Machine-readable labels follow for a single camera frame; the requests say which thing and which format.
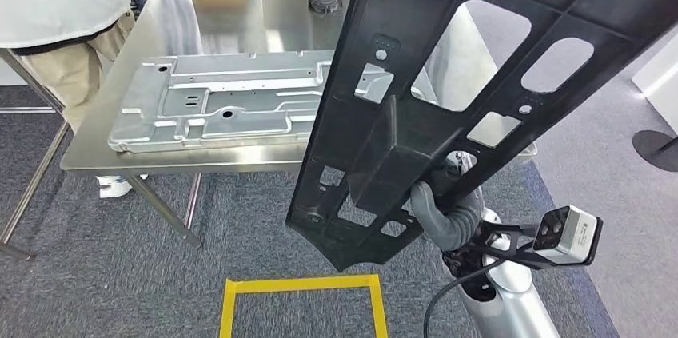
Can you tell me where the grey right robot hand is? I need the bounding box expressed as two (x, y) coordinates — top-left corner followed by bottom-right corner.
(409, 151), (481, 245)

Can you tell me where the black plastic panel part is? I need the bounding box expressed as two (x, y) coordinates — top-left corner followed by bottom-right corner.
(285, 0), (678, 273)

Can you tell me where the stainless steel workbench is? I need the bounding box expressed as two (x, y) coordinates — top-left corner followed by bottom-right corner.
(59, 0), (539, 250)

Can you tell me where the stamped metal plate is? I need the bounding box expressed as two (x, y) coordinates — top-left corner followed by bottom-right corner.
(107, 50), (396, 156)

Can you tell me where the black camera bracket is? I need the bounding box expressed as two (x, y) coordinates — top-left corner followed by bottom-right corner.
(465, 221), (547, 272)

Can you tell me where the black cable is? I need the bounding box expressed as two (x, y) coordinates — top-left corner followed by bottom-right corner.
(422, 258), (507, 338)

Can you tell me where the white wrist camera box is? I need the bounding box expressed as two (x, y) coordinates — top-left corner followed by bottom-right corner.
(532, 205), (605, 268)

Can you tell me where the steel frame table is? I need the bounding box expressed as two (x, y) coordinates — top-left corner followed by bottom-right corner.
(0, 48), (73, 263)

